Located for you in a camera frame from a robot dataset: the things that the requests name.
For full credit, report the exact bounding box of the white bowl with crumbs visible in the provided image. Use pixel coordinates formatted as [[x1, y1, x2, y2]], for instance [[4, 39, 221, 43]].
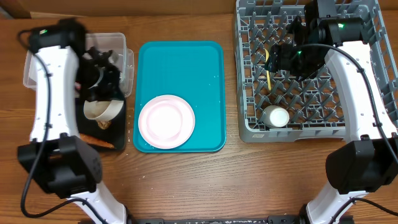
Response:
[[83, 100, 124, 121]]

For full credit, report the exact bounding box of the yellow plastic spoon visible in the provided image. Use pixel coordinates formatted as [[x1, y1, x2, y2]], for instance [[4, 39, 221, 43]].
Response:
[[264, 49, 272, 91]]

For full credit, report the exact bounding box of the orange carrot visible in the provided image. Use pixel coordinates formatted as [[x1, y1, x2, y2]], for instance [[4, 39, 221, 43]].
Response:
[[80, 134, 114, 149]]

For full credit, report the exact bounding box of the white paper cup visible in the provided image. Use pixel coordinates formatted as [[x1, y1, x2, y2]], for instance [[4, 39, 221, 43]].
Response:
[[263, 105, 290, 128]]

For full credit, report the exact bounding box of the pink bowl with nuts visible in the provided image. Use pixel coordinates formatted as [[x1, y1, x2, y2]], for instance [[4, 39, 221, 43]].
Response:
[[146, 101, 182, 140]]

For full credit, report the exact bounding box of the white round plate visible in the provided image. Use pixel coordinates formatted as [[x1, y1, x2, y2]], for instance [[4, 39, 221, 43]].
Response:
[[138, 95, 195, 149]]

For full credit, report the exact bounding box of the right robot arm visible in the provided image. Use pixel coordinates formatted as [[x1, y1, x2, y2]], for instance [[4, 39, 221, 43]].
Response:
[[265, 0, 397, 223]]

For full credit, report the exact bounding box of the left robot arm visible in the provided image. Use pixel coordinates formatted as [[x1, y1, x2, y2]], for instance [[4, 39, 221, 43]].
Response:
[[17, 18, 134, 223]]

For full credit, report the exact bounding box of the grey dishwasher rack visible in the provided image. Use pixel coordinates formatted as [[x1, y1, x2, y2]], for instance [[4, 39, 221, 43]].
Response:
[[234, 0, 397, 142]]

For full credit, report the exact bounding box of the clear plastic bin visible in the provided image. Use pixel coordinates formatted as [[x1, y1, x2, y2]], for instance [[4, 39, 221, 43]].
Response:
[[23, 32, 134, 98]]

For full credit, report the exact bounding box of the pile of nuts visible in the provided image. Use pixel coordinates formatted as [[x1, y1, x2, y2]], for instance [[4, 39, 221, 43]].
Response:
[[97, 121, 111, 129]]

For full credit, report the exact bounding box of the black plastic tray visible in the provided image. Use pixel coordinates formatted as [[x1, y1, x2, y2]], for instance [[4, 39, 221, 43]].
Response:
[[75, 98, 126, 151]]

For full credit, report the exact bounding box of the teal serving tray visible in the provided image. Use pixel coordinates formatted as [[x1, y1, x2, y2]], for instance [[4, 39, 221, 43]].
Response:
[[133, 40, 226, 153]]

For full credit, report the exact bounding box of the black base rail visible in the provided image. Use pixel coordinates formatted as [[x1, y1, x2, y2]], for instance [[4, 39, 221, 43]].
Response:
[[134, 215, 305, 224]]

